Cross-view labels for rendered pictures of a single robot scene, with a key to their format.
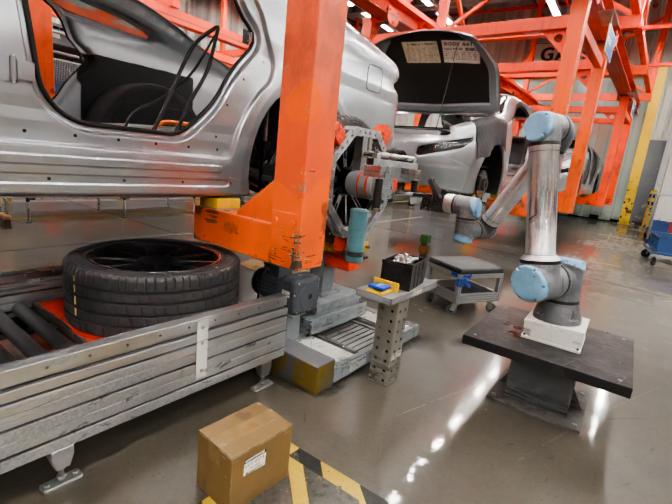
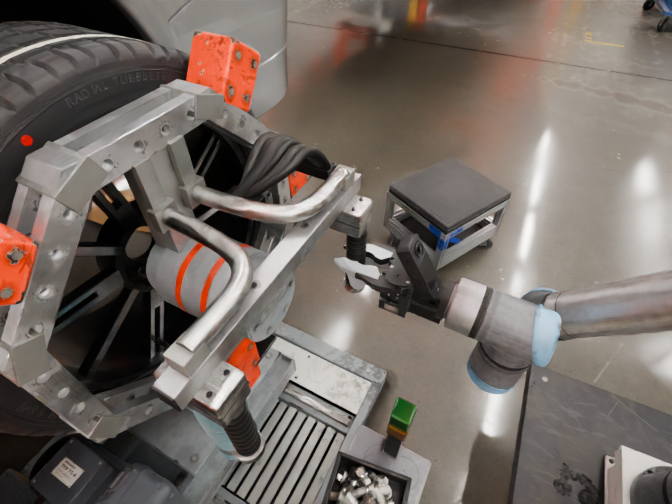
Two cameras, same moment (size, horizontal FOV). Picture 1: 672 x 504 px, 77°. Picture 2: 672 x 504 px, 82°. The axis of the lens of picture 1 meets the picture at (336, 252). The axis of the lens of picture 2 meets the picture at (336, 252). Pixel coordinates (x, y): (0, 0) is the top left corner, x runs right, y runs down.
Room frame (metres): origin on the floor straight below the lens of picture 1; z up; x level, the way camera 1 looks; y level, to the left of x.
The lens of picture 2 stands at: (1.70, -0.25, 1.35)
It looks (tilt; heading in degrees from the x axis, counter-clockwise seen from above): 46 degrees down; 351
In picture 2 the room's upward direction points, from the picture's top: straight up
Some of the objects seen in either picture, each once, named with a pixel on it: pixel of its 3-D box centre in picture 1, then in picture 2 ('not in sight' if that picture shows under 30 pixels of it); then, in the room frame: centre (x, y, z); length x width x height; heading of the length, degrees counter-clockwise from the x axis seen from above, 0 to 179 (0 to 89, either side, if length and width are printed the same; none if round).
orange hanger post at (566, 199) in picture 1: (565, 130); not in sight; (6.76, -3.28, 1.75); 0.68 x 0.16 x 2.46; 53
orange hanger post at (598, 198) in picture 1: (598, 151); not in sight; (10.14, -5.78, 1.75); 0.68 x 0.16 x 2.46; 53
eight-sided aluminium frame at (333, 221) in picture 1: (357, 183); (189, 265); (2.18, -0.07, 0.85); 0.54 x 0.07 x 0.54; 143
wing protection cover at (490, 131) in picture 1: (485, 137); not in sight; (4.87, -1.51, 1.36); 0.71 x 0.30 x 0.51; 143
